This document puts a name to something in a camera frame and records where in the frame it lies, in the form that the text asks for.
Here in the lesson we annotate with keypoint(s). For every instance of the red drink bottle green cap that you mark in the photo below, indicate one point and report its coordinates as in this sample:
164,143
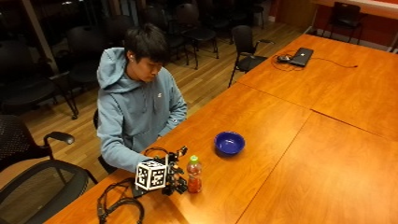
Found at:
193,177

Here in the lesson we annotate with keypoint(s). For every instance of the white marker cube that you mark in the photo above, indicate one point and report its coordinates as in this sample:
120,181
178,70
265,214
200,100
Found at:
150,175

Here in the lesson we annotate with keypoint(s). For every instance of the blue bowl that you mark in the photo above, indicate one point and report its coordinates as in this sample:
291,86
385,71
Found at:
229,143

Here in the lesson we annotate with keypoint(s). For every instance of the the person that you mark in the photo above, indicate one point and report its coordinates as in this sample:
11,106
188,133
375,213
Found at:
132,112

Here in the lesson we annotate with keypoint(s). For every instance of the black armchair with grey armrest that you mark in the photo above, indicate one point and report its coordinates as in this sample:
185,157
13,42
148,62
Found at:
245,46

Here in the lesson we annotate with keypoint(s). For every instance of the black mesh armchair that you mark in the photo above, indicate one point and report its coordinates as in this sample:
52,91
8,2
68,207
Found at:
24,199

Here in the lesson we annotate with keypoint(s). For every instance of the black power adapter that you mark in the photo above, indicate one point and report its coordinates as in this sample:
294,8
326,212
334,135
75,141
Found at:
283,58

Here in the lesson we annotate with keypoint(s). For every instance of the black perforated back armchair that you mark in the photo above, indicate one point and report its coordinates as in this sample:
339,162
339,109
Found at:
16,140

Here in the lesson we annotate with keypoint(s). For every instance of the row of black chairs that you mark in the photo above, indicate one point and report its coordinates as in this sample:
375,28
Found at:
82,46

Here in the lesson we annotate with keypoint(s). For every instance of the black laptop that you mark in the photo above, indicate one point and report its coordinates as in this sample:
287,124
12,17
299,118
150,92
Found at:
301,56

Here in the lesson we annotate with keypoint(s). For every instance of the black armless chair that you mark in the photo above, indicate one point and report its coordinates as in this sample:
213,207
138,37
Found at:
345,15

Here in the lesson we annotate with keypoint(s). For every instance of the white counter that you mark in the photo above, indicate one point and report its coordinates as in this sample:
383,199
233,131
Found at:
365,7

